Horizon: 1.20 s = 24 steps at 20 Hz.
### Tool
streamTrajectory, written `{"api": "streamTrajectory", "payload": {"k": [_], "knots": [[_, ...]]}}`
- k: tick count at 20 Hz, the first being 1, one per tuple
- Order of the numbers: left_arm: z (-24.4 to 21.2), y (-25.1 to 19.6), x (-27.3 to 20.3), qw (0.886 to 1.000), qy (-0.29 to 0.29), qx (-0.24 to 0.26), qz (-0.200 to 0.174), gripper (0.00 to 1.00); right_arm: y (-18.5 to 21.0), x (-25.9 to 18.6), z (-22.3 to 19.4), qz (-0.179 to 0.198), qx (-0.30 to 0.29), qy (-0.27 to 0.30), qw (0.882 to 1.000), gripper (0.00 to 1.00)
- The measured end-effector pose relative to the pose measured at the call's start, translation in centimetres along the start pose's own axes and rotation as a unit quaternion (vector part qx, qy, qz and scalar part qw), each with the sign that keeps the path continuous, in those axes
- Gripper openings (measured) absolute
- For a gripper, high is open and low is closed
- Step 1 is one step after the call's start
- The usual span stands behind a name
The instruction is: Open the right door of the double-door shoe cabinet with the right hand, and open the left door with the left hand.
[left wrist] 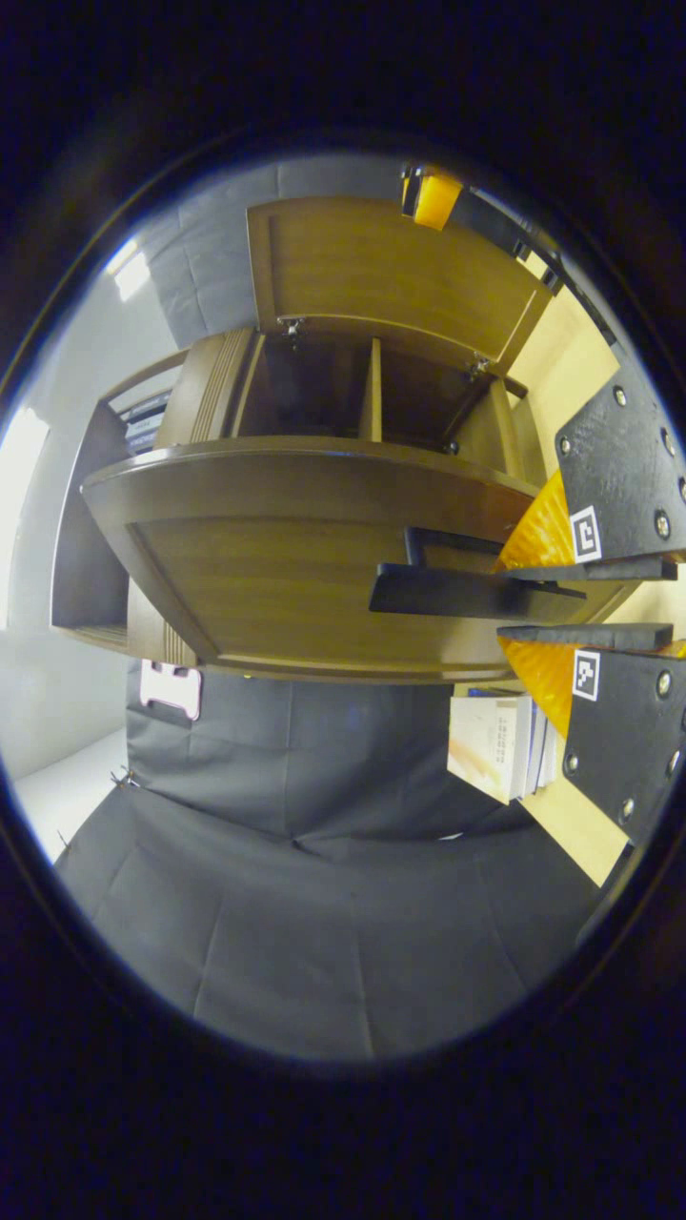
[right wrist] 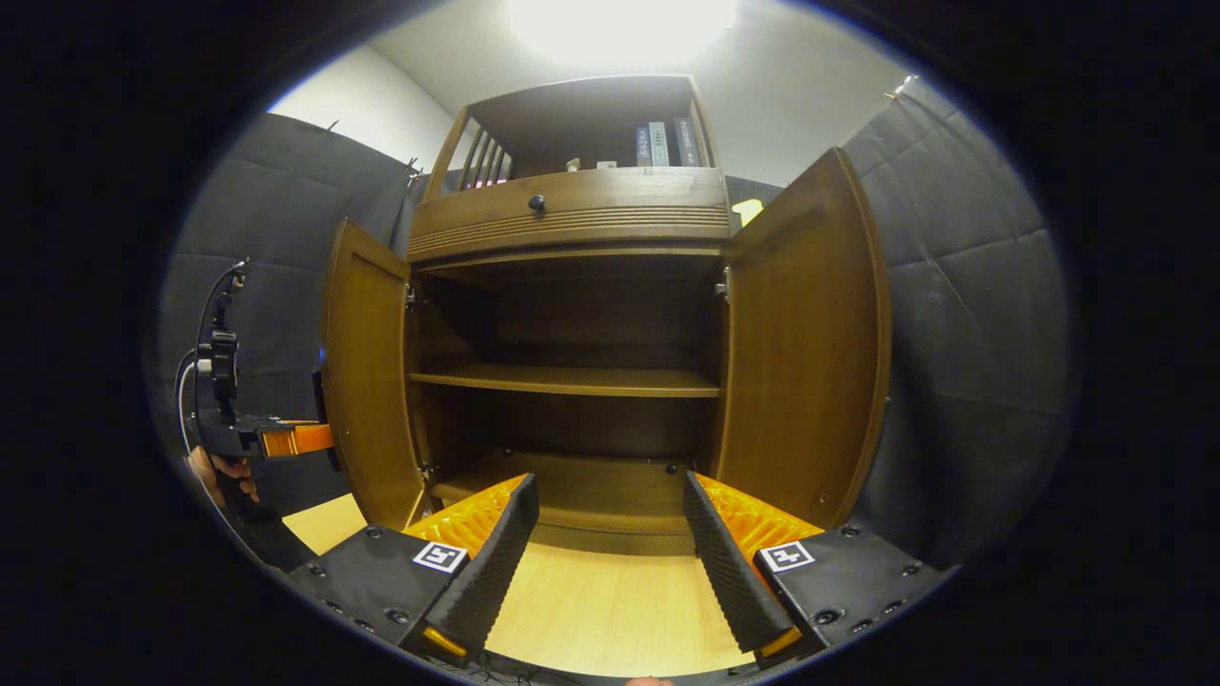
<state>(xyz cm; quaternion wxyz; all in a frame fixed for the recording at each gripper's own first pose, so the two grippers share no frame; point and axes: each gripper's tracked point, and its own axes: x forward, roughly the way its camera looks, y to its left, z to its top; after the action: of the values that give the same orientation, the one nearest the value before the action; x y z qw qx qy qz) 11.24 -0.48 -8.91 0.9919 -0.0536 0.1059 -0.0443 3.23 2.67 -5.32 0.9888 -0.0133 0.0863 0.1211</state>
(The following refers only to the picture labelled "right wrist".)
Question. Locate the grey blue book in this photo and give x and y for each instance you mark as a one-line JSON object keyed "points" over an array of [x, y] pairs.
{"points": [[660, 144]]}

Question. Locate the wooden cabinet shelf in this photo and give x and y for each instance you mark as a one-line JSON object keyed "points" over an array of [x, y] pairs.
{"points": [[572, 379]]}

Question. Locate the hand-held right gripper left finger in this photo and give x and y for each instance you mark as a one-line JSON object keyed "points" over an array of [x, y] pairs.
{"points": [[486, 576]]}

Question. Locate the wooden cabinet drawer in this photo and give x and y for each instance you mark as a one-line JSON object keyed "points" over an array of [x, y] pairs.
{"points": [[610, 210]]}

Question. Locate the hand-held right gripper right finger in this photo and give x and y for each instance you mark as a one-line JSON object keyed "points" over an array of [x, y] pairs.
{"points": [[729, 572]]}

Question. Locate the silver door hinge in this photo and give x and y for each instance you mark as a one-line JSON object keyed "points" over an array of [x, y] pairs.
{"points": [[412, 298], [724, 285]]}

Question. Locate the dark blue book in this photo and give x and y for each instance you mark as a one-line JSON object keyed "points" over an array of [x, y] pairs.
{"points": [[643, 146], [687, 141]]}

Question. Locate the large ceiling light panel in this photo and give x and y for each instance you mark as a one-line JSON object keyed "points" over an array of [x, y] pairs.
{"points": [[620, 29]]}

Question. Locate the brown wooden cabinet door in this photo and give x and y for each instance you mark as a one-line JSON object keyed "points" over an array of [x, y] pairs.
{"points": [[810, 353], [367, 381]]}

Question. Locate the brown wooden shoe cabinet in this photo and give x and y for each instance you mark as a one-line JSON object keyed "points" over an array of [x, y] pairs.
{"points": [[572, 229]]}

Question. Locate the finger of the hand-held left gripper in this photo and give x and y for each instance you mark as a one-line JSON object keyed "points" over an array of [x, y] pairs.
{"points": [[300, 439]]}

